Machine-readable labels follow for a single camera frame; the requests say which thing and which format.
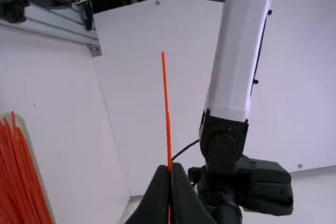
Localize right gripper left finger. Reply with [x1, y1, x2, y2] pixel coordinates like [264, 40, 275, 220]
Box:
[122, 165, 170, 224]

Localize black cable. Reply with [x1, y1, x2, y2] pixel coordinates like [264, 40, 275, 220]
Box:
[171, 139, 201, 163]

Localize row of orange cable ties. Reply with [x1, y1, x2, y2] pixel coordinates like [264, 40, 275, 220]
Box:
[0, 110, 53, 224]

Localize orange cable tie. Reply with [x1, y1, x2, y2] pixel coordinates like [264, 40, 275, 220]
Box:
[160, 51, 174, 224]

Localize silver rails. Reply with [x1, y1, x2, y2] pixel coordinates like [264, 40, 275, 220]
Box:
[0, 3, 102, 57]

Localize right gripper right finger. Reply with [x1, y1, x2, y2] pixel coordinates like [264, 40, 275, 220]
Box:
[170, 163, 219, 224]

